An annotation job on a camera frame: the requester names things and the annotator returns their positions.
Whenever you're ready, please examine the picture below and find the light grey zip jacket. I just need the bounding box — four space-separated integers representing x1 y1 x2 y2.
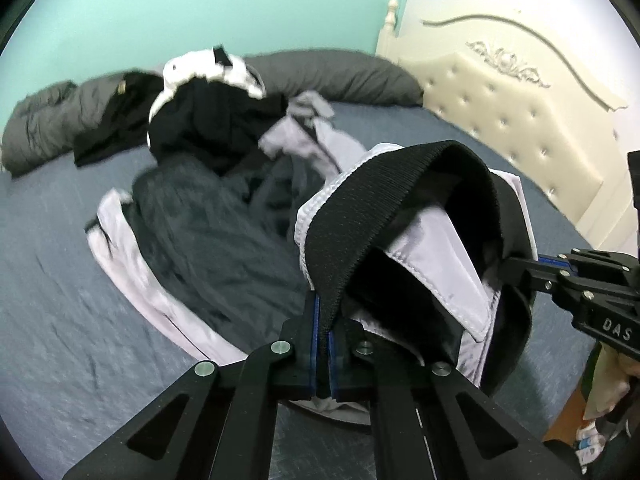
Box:
87 141 536 394

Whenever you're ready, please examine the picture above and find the person's right hand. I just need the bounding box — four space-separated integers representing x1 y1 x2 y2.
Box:
584 344 639 420

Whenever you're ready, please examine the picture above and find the blue bed cover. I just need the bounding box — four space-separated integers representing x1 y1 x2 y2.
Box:
1 103 594 479

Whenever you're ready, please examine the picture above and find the floor clutter pile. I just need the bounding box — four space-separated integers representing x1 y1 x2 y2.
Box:
569 408 637 476

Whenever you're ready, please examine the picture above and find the cream tufted headboard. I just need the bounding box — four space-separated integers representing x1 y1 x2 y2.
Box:
375 0 638 252

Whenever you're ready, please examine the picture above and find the small grey cloth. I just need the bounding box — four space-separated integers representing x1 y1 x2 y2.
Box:
285 90 334 129

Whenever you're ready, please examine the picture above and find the black garment pile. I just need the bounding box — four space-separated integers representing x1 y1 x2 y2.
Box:
73 73 286 176

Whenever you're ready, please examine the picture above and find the white and black garment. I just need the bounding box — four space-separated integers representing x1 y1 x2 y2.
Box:
149 47 267 120

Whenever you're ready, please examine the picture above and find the dark grey rolled duvet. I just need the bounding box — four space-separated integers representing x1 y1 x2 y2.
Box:
1 47 423 178

